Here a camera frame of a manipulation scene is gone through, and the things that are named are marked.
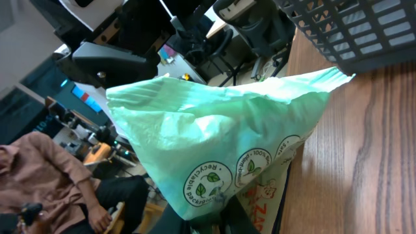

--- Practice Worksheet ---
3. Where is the teal wet wipes pack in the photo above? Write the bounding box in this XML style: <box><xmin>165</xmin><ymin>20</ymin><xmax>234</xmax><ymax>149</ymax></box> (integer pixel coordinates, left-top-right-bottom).
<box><xmin>107</xmin><ymin>67</ymin><xmax>351</xmax><ymax>233</ymax></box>

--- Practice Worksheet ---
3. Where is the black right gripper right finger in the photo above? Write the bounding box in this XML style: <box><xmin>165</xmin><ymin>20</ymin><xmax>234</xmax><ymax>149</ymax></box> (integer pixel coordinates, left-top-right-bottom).
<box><xmin>218</xmin><ymin>196</ymin><xmax>259</xmax><ymax>234</ymax></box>

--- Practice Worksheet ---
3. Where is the black office chair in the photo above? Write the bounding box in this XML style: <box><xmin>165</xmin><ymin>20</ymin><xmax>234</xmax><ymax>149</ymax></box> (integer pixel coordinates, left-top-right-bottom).
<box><xmin>213</xmin><ymin>0</ymin><xmax>295</xmax><ymax>57</ymax></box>

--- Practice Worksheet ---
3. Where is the person in brown shirt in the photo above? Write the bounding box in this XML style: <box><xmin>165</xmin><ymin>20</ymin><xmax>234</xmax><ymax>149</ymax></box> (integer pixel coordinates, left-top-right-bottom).
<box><xmin>1</xmin><ymin>132</ymin><xmax>149</xmax><ymax>233</ymax></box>

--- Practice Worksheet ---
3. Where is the grey plastic basket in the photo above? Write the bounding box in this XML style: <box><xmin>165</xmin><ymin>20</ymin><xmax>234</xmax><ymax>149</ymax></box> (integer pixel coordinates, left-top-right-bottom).
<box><xmin>275</xmin><ymin>0</ymin><xmax>415</xmax><ymax>73</ymax></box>

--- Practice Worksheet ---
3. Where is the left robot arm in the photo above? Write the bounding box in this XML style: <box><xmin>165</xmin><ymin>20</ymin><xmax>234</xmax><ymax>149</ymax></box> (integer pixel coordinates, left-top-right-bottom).
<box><xmin>31</xmin><ymin>0</ymin><xmax>213</xmax><ymax>89</ymax></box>

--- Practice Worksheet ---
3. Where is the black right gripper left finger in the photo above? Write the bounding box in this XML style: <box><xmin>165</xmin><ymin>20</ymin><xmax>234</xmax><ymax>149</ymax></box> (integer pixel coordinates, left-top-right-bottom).
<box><xmin>148</xmin><ymin>204</ymin><xmax>191</xmax><ymax>234</ymax></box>

